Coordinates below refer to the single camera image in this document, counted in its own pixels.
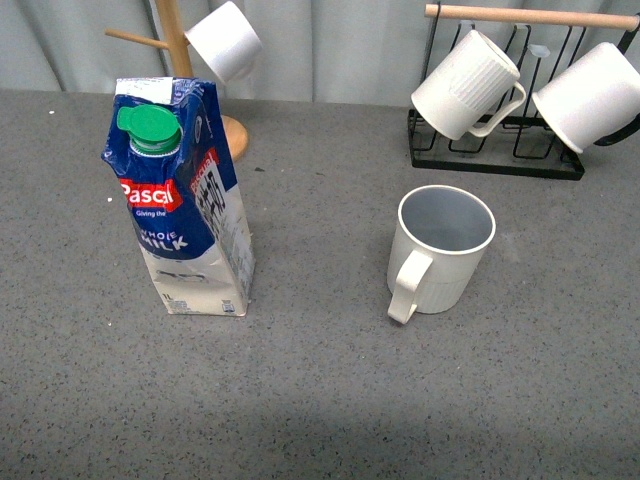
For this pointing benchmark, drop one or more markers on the wooden mug tree stand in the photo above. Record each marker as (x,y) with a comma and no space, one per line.
(176,44)

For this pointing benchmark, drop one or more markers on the blue white milk carton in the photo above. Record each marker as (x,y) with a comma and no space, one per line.
(169,151)

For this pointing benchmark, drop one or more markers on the cream ribbed hanging mug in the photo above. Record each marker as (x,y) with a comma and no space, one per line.
(471,91)

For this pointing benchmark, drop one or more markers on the white mug on tree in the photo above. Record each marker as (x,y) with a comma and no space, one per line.
(226,42)

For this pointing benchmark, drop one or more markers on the black wire mug rack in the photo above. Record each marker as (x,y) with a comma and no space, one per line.
(542,45)

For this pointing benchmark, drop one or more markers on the cream ribbed mug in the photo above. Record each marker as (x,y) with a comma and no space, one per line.
(441,235)
(471,91)

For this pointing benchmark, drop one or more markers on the white mug black handle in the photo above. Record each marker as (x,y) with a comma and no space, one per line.
(594,101)

